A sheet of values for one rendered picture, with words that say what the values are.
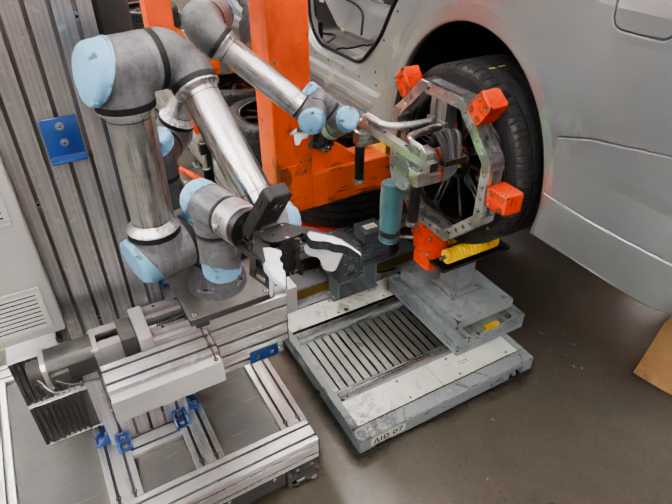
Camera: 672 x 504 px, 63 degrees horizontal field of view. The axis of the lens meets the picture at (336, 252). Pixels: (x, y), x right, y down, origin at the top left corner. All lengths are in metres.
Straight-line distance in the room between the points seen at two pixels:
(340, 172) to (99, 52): 1.42
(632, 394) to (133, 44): 2.16
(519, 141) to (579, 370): 1.11
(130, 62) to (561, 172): 1.19
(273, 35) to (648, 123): 1.19
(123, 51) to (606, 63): 1.13
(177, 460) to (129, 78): 1.20
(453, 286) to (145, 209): 1.49
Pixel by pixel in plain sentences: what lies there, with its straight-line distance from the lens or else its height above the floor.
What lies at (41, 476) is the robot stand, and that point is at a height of 0.21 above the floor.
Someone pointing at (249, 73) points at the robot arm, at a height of 1.25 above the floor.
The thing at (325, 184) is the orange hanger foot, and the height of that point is 0.62.
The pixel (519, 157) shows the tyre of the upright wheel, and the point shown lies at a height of 0.97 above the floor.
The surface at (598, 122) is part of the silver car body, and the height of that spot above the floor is 1.17.
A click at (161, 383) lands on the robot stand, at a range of 1.37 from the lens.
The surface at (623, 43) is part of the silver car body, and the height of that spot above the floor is 1.37.
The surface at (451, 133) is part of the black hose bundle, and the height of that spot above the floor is 1.04.
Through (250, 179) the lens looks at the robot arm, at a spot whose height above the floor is 1.21.
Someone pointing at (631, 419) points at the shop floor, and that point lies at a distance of 2.44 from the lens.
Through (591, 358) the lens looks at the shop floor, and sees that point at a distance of 2.61.
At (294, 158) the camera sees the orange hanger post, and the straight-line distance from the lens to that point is 2.20.
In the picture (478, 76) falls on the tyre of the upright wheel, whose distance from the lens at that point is 1.89.
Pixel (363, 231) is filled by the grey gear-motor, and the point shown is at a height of 0.43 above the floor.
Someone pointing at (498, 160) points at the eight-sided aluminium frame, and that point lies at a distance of 1.80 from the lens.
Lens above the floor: 1.71
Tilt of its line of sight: 35 degrees down
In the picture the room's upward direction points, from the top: straight up
